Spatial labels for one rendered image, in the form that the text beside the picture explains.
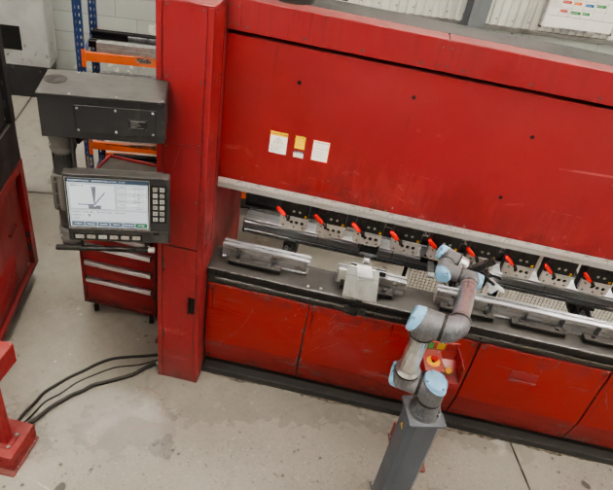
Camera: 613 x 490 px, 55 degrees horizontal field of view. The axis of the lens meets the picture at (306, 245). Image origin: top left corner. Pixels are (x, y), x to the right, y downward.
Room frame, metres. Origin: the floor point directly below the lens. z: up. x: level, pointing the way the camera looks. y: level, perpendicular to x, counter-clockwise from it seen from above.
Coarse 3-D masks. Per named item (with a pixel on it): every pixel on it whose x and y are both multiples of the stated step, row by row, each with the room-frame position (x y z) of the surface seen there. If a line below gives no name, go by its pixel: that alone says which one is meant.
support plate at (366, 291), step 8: (352, 272) 2.52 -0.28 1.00; (376, 272) 2.56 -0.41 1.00; (344, 280) 2.45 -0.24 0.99; (352, 280) 2.46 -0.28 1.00; (360, 280) 2.47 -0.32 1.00; (344, 288) 2.38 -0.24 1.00; (352, 288) 2.39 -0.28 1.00; (360, 288) 2.40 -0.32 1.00; (368, 288) 2.41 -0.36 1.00; (376, 288) 2.43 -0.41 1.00; (344, 296) 2.32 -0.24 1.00; (352, 296) 2.33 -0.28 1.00; (360, 296) 2.34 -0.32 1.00; (368, 296) 2.35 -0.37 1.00; (376, 296) 2.36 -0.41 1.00
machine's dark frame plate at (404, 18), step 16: (320, 0) 2.78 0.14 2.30; (336, 0) 2.83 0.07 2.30; (368, 16) 2.67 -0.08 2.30; (384, 16) 2.71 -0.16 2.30; (400, 16) 2.76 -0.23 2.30; (416, 16) 2.81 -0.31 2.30; (448, 32) 2.63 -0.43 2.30; (464, 32) 2.68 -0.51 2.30; (480, 32) 2.73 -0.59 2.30; (496, 32) 2.78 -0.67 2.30; (528, 48) 2.62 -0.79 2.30; (544, 48) 2.67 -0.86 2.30; (560, 48) 2.72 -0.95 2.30; (576, 48) 2.76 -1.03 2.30; (608, 64) 2.59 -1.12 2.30
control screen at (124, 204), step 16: (80, 192) 2.09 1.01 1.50; (96, 192) 2.11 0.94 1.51; (112, 192) 2.12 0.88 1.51; (128, 192) 2.14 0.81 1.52; (144, 192) 2.15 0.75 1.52; (80, 208) 2.09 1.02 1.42; (96, 208) 2.10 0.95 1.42; (112, 208) 2.12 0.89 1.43; (128, 208) 2.14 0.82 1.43; (144, 208) 2.15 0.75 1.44; (80, 224) 2.09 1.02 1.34; (96, 224) 2.10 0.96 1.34; (112, 224) 2.12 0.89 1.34; (128, 224) 2.14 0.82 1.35; (144, 224) 2.15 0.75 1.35
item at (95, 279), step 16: (112, 160) 3.24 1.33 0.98; (128, 160) 3.28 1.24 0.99; (80, 256) 2.81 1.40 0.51; (96, 256) 2.81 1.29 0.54; (112, 256) 2.80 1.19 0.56; (128, 256) 2.78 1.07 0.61; (144, 256) 2.78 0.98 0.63; (96, 272) 2.81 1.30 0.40; (112, 272) 2.80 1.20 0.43; (128, 272) 2.78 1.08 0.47; (144, 272) 2.79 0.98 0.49; (96, 288) 2.81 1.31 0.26; (112, 288) 2.80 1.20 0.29; (128, 288) 2.78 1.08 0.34; (144, 288) 2.79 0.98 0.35; (96, 304) 2.80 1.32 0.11; (112, 304) 2.80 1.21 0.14; (128, 304) 2.80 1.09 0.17; (144, 304) 2.79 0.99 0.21
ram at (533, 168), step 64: (256, 64) 2.60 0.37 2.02; (320, 64) 2.58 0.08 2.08; (384, 64) 2.56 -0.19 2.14; (256, 128) 2.59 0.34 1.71; (320, 128) 2.58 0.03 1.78; (384, 128) 2.56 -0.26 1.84; (448, 128) 2.54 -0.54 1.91; (512, 128) 2.53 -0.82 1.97; (576, 128) 2.51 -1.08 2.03; (256, 192) 2.59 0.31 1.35; (320, 192) 2.57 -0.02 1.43; (384, 192) 2.55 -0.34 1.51; (448, 192) 2.54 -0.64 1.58; (512, 192) 2.52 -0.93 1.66; (576, 192) 2.50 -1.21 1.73
